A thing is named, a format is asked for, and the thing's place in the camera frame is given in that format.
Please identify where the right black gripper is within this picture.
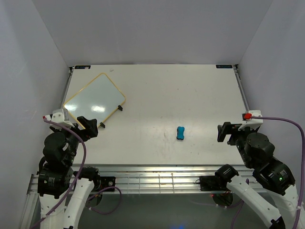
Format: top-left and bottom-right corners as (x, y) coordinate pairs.
(216, 121), (257, 167)

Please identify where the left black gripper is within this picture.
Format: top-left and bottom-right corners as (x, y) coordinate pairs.
(51, 115), (98, 165)

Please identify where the yellow framed whiteboard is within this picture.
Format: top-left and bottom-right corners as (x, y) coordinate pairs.
(63, 73), (126, 128)

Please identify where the blue whiteboard eraser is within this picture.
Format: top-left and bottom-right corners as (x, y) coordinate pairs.
(176, 126), (185, 140)

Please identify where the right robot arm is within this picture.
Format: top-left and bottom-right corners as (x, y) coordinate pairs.
(215, 120), (305, 229)

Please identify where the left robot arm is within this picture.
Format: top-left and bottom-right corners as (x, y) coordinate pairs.
(38, 115), (101, 229)

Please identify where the right blue table label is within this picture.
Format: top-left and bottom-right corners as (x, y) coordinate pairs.
(216, 64), (233, 69)

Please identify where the blue table label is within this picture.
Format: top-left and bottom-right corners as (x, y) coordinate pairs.
(216, 64), (233, 69)
(74, 65), (91, 70)

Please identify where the left blue table label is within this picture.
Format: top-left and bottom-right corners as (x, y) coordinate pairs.
(74, 65), (91, 70)

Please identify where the black wire whiteboard stand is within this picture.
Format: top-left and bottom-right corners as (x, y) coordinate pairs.
(99, 105), (123, 129)

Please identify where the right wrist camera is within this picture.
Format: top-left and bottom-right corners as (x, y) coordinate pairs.
(238, 110), (263, 131)

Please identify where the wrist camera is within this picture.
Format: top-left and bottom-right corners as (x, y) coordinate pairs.
(238, 110), (263, 131)
(43, 108), (74, 127)

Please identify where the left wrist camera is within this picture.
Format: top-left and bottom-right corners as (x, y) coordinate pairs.
(43, 108), (74, 127)

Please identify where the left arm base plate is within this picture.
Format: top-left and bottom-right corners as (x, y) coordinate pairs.
(93, 176), (116, 192)

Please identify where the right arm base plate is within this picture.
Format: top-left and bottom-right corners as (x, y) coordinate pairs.
(195, 176), (228, 191)

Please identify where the aluminium rail frame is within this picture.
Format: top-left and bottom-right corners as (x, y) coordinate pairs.
(19, 64), (298, 229)

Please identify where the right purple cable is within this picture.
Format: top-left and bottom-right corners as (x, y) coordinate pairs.
(231, 115), (305, 229)

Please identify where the purple cable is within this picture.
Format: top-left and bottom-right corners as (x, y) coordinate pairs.
(231, 115), (305, 229)
(28, 119), (122, 229)

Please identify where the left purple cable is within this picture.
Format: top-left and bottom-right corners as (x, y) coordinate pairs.
(28, 119), (122, 229)

